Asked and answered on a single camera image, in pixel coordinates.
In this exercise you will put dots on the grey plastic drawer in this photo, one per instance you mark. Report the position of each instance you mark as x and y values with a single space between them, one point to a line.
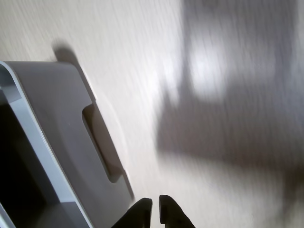
59 118

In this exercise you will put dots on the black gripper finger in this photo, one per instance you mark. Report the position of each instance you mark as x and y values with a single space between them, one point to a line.
137 217
174 213

